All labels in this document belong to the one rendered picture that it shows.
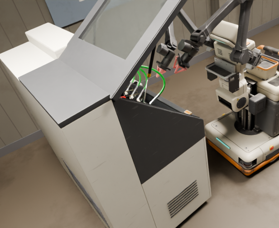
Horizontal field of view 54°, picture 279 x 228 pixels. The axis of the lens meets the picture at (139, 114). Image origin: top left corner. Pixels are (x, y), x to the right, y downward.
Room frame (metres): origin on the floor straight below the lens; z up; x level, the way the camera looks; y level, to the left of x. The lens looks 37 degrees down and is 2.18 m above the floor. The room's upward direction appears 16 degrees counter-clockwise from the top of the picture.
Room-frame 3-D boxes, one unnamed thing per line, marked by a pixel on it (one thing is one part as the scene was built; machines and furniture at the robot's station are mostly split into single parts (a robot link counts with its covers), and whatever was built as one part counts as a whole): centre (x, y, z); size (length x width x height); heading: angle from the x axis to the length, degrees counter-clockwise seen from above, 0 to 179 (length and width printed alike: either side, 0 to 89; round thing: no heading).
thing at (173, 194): (1.58, 0.01, 0.39); 0.70 x 0.58 x 0.79; 27
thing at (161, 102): (1.70, -0.23, 0.87); 0.62 x 0.04 x 0.16; 27
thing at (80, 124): (1.70, 0.55, 0.75); 1.40 x 0.28 x 1.50; 27
